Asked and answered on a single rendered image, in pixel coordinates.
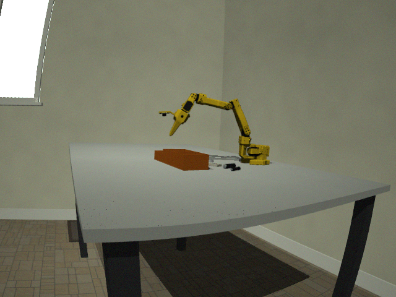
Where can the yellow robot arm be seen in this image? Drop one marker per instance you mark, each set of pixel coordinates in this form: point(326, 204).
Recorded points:
point(254, 151)

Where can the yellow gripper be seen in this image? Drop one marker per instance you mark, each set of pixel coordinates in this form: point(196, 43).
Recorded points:
point(178, 117)

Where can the orange bin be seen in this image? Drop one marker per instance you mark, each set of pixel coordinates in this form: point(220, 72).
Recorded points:
point(183, 159)

